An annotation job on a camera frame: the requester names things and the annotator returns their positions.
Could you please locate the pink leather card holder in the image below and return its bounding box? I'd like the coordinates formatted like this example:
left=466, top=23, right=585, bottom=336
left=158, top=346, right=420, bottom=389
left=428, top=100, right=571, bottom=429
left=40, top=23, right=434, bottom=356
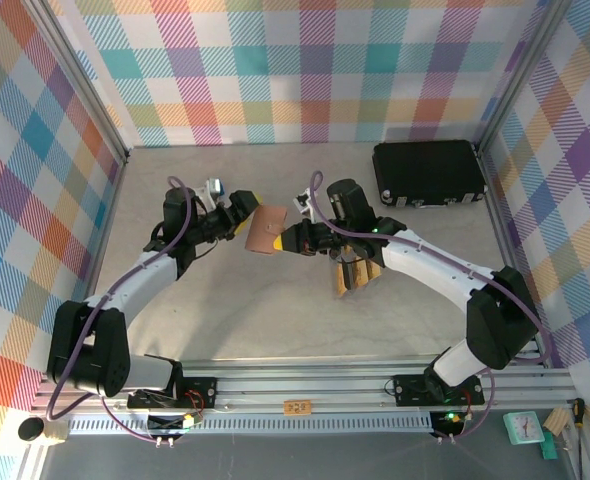
left=243, top=203, right=289, bottom=256

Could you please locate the black hard case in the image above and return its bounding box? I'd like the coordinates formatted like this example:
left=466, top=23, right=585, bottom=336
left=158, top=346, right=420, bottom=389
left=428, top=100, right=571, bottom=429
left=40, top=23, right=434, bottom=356
left=371, top=139, right=491, bottom=209

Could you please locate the black controller box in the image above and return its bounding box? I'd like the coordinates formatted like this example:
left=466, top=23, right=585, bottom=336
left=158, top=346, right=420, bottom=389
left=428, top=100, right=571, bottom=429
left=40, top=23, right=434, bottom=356
left=146, top=410, right=197, bottom=448
left=428, top=409, right=471, bottom=444

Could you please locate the black round cap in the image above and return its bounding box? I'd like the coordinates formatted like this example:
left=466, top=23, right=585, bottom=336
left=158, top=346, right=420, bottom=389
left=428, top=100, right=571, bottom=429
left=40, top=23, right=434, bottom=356
left=17, top=417, right=46, bottom=443

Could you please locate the teal alarm clock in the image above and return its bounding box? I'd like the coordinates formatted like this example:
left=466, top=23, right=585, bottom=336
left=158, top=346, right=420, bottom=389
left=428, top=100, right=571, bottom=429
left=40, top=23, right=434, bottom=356
left=502, top=409, right=547, bottom=447

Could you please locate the wooden block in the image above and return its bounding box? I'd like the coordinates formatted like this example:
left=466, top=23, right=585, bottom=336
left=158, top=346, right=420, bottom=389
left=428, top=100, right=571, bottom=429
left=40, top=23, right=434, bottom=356
left=545, top=406, right=572, bottom=437

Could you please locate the black yellow screwdriver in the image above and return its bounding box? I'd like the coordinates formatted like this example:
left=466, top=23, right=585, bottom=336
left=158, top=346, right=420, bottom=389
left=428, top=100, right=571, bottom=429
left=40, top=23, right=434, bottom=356
left=571, top=397, right=588, bottom=480

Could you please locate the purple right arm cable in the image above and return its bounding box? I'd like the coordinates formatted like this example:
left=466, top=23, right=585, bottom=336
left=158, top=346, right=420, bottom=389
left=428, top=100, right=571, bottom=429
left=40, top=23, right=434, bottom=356
left=308, top=170, right=551, bottom=444

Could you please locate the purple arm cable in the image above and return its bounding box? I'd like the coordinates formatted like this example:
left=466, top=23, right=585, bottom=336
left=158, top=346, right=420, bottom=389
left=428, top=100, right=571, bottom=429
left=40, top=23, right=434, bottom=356
left=46, top=175, right=200, bottom=443
left=308, top=170, right=551, bottom=444

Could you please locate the aluminium side rail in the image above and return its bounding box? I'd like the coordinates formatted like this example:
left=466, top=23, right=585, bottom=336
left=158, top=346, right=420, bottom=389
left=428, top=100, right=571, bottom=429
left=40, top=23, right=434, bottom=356
left=480, top=152, right=552, bottom=367
left=77, top=157, right=129, bottom=306

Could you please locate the aluminium mounting rail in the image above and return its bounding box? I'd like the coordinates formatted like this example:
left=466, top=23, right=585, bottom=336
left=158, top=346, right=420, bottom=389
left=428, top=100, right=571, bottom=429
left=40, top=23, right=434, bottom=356
left=33, top=355, right=576, bottom=416

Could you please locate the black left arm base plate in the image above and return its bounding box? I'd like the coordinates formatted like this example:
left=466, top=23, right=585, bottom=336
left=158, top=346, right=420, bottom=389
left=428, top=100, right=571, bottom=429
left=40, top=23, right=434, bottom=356
left=127, top=375, right=220, bottom=410

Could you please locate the slotted grey cable duct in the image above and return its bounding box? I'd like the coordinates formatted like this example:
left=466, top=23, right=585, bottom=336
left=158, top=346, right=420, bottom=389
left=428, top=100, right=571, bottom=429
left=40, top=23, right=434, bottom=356
left=67, top=413, right=436, bottom=435

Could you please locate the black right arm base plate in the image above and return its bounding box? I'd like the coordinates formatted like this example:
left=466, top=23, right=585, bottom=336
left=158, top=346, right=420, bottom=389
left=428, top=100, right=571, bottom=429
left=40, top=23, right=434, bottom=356
left=392, top=373, right=486, bottom=407

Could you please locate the aluminium frame post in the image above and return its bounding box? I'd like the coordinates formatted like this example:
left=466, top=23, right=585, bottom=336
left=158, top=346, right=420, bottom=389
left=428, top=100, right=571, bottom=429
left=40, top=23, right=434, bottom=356
left=474, top=0, right=576, bottom=156
left=22, top=0, right=131, bottom=164

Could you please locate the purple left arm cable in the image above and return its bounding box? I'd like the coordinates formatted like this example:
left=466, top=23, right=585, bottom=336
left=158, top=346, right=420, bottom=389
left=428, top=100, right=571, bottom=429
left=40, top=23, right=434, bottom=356
left=46, top=175, right=200, bottom=443

